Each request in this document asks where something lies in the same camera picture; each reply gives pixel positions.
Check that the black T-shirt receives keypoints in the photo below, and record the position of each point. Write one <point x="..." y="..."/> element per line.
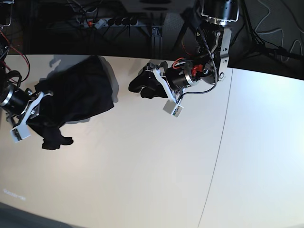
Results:
<point x="78" y="93"/>

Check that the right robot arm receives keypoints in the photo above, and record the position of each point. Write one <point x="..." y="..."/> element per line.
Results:
<point x="7" y="75"/>

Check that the white power strip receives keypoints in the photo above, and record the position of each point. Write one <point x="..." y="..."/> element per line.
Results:
<point x="110" y="22"/>

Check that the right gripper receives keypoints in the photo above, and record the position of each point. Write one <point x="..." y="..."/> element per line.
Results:
<point x="14" y="100"/>

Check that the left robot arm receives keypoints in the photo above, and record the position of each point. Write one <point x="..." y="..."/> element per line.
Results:
<point x="208" y="20"/>

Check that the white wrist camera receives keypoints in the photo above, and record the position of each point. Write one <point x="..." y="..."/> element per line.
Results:
<point x="172" y="108"/>
<point x="19" y="133"/>

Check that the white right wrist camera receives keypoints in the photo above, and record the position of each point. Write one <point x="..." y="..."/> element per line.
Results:
<point x="19" y="133"/>

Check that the vertical aluminium frame post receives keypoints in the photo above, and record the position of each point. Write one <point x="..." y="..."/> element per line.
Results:
<point x="156" y="42"/>

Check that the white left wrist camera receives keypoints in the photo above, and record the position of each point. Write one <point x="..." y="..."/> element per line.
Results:
<point x="172" y="108"/>

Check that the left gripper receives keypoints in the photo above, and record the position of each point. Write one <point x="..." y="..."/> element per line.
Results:
<point x="146" y="84"/>

